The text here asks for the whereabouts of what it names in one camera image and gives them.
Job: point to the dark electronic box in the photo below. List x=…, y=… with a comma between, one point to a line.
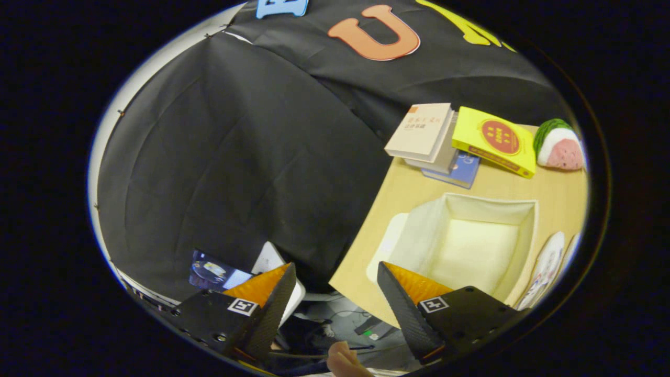
x=377, y=329

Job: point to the watermelon slice plush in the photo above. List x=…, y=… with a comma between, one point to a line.
x=560, y=149

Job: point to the white plastic panel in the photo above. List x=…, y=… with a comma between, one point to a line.
x=268, y=259

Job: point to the beige book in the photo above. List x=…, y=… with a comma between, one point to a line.
x=419, y=131

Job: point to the blue book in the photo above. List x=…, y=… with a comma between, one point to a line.
x=463, y=170

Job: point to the cream fabric storage box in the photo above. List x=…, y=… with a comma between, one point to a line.
x=481, y=246

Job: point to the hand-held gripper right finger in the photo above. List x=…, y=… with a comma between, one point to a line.
x=403, y=314

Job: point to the lit display screen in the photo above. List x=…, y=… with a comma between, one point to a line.
x=214, y=272

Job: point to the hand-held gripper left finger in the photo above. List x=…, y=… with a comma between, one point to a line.
x=277, y=309

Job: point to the yellow book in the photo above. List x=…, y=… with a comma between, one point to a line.
x=497, y=139

